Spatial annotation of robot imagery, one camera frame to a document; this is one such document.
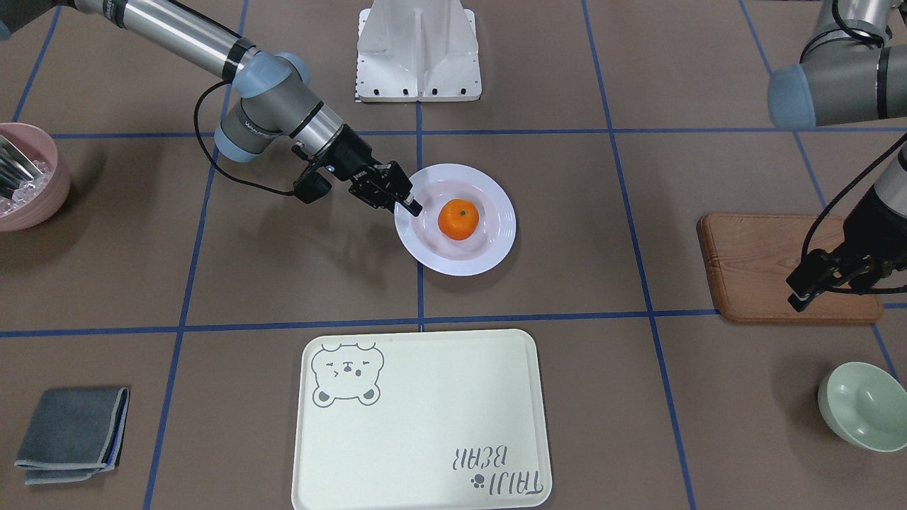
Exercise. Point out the orange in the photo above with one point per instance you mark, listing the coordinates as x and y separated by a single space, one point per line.
458 219

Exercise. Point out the pink bowl with ice cubes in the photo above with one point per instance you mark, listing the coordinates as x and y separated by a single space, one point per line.
37 145

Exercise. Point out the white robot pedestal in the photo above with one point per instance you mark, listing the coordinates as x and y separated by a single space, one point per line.
411 51

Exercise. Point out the white plate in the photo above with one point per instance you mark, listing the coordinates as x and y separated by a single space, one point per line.
491 241

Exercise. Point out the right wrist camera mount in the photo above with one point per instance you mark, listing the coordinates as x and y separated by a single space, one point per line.
311 185

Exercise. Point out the green bowl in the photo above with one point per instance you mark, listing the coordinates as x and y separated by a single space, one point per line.
865 406

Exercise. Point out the wooden cutting board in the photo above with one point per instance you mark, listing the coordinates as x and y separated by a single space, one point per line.
748 257

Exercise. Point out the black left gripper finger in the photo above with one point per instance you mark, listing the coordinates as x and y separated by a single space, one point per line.
818 271

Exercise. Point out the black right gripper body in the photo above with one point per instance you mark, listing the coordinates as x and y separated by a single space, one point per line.
352 160

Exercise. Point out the folded grey cloth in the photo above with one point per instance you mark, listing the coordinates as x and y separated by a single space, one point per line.
74 433

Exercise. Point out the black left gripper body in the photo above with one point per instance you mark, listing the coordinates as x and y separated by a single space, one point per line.
876 217

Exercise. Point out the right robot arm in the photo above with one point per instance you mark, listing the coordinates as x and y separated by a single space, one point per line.
275 101

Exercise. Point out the cream bear tray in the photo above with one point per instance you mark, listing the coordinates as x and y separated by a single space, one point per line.
423 420

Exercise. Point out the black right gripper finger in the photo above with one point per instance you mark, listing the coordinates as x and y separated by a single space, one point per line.
397 190

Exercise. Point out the metal scoop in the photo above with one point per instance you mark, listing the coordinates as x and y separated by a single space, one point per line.
21 177

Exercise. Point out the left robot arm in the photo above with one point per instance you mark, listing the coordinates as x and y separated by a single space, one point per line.
849 72

